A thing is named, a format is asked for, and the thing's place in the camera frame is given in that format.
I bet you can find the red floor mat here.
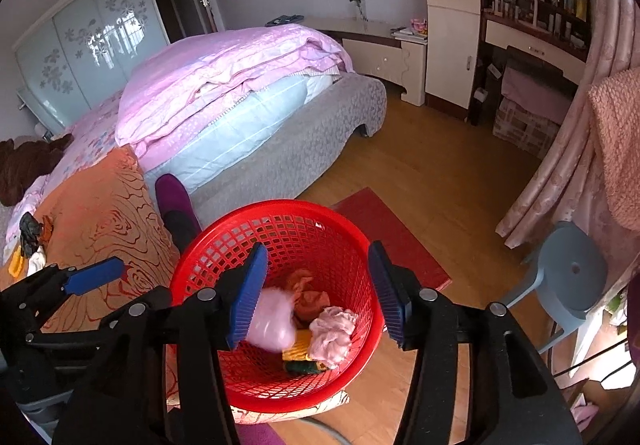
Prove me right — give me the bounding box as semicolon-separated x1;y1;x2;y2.
332;187;452;293

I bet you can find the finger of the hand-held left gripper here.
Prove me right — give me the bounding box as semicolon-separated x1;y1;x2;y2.
0;257;126;321
20;317;118;361

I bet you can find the glass sliding-door wardrobe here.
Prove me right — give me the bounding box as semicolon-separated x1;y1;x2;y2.
12;0;171;130

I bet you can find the folded pink duvet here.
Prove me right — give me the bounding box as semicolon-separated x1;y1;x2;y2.
115;23;355;160

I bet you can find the pink patterned curtain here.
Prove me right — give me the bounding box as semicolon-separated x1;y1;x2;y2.
495;0;640;251

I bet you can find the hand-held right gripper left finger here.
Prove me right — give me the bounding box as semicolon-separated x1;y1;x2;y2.
52;243;269;445

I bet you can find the grey bed cover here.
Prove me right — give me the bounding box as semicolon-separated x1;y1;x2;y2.
187;74;388;226

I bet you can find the purple and navy garment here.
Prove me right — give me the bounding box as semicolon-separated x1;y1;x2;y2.
235;417;286;445

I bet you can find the padded vanity stool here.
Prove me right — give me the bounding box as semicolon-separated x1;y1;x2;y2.
492;67;573;158

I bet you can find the green wrapper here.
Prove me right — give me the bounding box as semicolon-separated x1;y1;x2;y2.
284;359;331;377

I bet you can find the orange rose-patterned tablecloth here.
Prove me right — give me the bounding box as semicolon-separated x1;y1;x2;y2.
0;145;351;426

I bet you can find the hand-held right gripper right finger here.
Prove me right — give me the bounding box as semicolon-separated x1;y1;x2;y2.
368;241;583;445

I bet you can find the red plastic mesh basket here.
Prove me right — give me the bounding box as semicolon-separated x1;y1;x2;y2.
170;199;386;413

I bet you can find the tall white cabinet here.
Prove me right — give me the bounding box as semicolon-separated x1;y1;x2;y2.
424;0;483;110

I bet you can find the pink knit garment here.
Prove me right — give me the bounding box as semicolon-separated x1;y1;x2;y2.
587;67;640;231

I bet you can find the bed with floral sheet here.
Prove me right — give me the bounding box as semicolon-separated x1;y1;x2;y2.
0;22;388;226

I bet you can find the folded light blue quilt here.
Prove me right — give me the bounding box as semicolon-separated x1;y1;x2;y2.
137;72;336;196

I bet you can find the pink printed pillow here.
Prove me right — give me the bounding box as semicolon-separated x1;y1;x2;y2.
2;175;48;246

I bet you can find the stack of books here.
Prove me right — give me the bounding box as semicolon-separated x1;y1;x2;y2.
391;17;430;43

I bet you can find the dressing table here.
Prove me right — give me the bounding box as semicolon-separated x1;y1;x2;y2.
477;10;591;156

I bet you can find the brown teddy bear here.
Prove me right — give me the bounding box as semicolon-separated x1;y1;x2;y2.
0;132;75;206

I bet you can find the white tissue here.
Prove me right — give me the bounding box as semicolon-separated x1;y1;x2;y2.
27;247;48;278
307;306;358;368

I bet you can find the blue plastic stool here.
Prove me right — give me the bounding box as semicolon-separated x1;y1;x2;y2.
500;220;608;353

